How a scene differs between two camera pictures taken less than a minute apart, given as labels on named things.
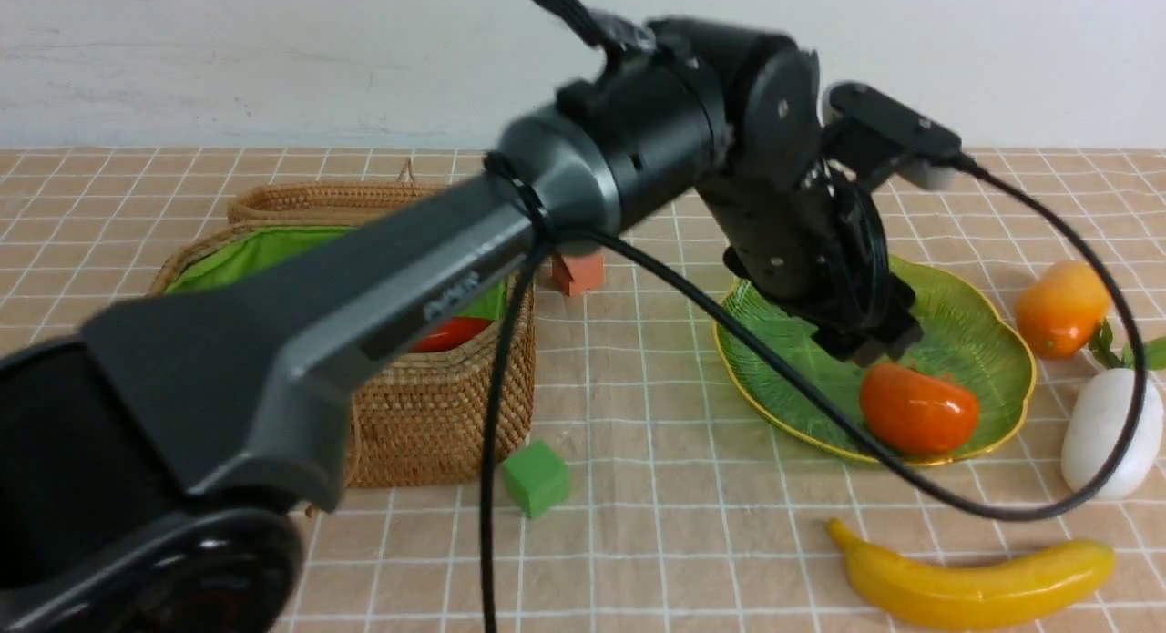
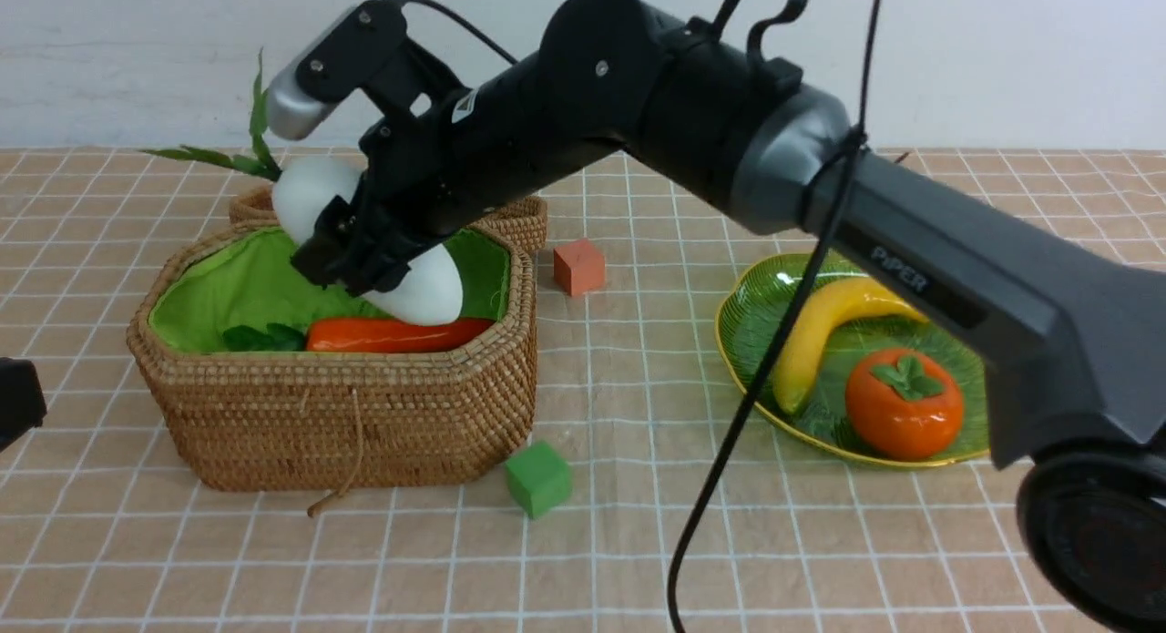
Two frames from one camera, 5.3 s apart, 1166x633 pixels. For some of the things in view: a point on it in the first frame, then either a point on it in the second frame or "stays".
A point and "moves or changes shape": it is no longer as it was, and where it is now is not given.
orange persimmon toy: (915, 413) moves or changes shape
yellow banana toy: (945, 596) -> (826, 304)
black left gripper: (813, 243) -> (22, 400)
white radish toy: (1098, 419) moves or changes shape
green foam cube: (537, 476) stays
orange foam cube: (574, 274) stays
